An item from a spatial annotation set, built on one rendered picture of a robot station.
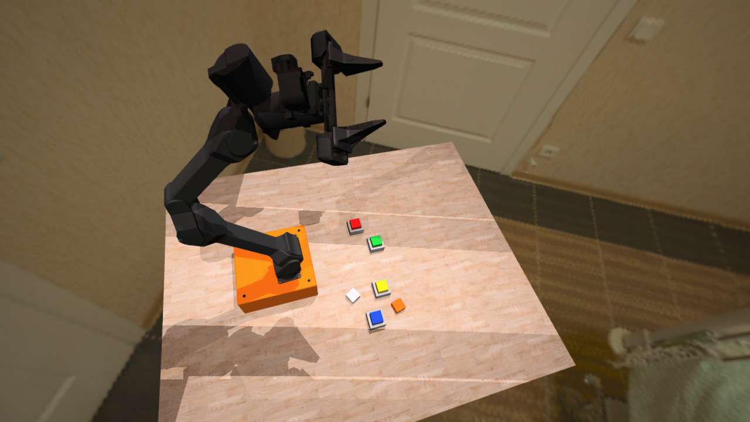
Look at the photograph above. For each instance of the blue button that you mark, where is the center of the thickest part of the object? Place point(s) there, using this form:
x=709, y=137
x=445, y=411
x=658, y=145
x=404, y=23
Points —
x=375, y=319

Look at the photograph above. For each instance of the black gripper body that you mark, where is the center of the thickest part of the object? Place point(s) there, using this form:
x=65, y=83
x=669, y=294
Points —
x=323, y=102

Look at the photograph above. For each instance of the green button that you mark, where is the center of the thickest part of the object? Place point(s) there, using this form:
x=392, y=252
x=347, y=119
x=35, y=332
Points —
x=375, y=243

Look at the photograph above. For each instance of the white square block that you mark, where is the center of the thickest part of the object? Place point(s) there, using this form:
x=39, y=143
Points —
x=353, y=295

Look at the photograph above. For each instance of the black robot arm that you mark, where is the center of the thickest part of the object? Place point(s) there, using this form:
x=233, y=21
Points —
x=233, y=137

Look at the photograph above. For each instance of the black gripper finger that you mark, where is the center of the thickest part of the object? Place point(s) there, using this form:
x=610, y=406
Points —
x=345, y=138
x=349, y=64

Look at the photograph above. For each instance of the red button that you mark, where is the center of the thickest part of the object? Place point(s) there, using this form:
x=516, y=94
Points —
x=355, y=226

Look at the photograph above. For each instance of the yellow button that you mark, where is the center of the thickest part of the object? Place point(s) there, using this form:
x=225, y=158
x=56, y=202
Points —
x=381, y=288

